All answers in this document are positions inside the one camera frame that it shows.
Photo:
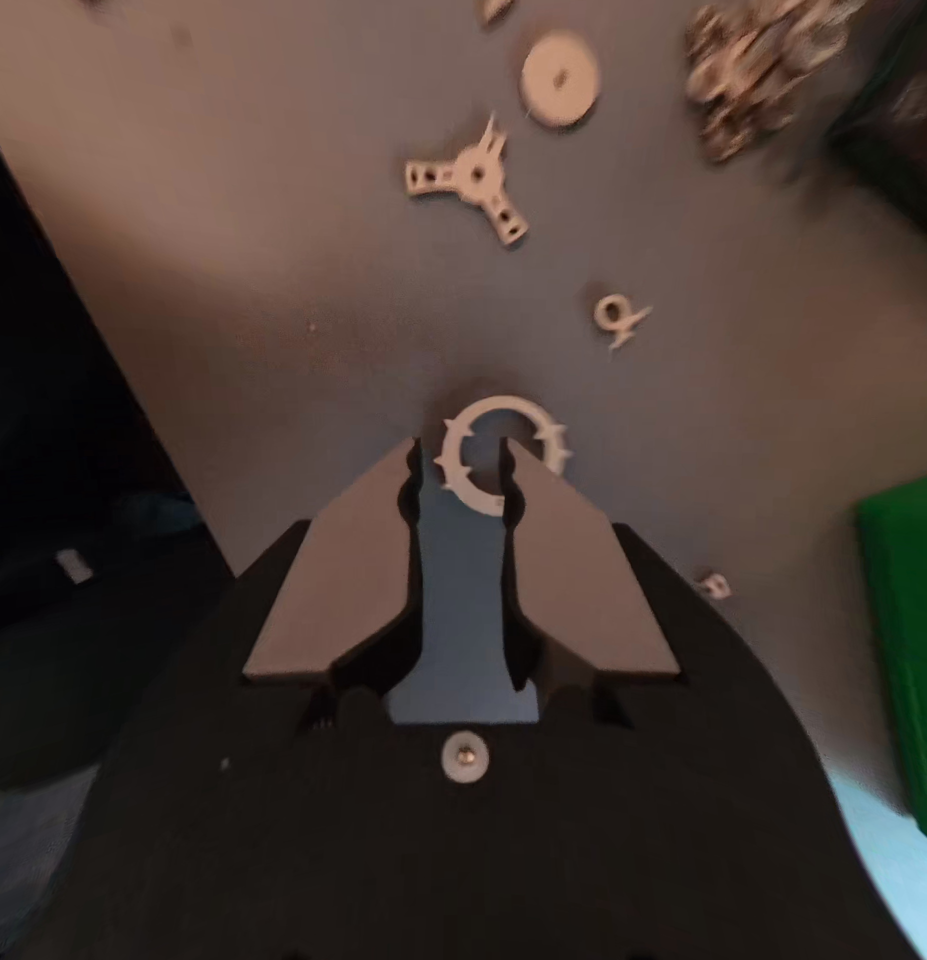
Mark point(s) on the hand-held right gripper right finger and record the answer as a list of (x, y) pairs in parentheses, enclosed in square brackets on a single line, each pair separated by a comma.
[(591, 600)]

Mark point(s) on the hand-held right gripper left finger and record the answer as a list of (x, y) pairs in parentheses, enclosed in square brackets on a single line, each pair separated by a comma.
[(336, 592)]

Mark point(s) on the wooden clover-shaped model assembly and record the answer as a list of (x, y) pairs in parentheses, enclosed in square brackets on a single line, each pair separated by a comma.
[(741, 75)]

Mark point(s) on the small wooden part with holes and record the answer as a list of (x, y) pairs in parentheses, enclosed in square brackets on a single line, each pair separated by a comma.
[(712, 586)]

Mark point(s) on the person's dark clothing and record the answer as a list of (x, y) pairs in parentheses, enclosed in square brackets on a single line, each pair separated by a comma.
[(58, 525)]

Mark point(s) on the green plastic bin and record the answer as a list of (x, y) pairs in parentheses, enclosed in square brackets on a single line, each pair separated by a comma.
[(906, 637)]

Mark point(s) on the three-armed wooden part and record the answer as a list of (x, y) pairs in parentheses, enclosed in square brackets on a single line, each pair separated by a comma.
[(475, 176)]

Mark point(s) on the small round wooden disc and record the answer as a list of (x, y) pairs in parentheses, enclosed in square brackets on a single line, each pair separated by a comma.
[(546, 97)]

